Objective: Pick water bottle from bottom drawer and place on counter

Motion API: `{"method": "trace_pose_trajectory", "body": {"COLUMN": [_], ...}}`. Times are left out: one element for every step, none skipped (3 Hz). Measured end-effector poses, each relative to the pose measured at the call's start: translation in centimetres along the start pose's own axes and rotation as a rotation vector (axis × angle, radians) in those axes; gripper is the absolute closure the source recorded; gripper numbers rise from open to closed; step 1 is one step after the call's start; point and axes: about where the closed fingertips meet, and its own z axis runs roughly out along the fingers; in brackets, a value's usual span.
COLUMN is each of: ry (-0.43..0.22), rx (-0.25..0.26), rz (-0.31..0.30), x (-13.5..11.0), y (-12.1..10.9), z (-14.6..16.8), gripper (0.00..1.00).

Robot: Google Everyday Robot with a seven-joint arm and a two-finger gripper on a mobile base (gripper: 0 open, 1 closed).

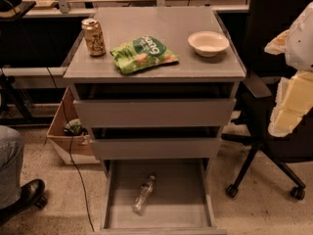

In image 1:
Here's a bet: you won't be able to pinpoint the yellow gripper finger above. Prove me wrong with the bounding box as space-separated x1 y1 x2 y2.
264 29 289 55

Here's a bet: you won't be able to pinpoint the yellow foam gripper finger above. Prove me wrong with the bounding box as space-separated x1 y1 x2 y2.
268 70 313 137

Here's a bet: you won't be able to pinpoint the green chip bag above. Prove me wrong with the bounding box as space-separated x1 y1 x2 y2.
111 36 178 74

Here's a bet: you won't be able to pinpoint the clear plastic water bottle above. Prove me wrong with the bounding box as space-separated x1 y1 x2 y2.
132 174 156 214

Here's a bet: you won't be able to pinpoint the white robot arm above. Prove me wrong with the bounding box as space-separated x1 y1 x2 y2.
264 3 313 137

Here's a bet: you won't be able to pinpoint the grey drawer cabinet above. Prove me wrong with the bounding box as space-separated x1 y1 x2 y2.
64 7 246 172

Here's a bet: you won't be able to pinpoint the grey top drawer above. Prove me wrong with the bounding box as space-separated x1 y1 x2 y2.
73 99 235 127

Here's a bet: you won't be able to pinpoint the grey open bottom drawer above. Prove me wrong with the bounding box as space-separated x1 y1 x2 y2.
94 159 227 235

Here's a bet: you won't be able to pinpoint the grey middle drawer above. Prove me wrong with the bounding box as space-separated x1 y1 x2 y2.
90 138 220 160

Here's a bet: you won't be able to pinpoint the black office chair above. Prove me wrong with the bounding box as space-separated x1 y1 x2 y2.
223 0 313 200

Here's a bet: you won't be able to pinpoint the white paper bowl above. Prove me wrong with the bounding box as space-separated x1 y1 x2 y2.
188 31 230 57

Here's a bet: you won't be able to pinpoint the gold soda can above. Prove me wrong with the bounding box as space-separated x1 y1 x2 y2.
81 18 106 57

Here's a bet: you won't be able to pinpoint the green item in box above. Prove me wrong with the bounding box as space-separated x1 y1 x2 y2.
64 118 85 136

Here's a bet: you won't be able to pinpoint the cardboard box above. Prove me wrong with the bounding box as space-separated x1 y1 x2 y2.
47 87 98 165

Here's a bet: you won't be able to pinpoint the black leather shoe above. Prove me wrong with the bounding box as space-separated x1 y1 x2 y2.
0 179 47 225

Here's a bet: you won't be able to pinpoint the blue jeans leg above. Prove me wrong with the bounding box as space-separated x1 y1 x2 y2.
0 125 23 209

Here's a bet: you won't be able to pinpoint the black floor cable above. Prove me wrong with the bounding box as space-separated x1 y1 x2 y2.
45 67 96 233

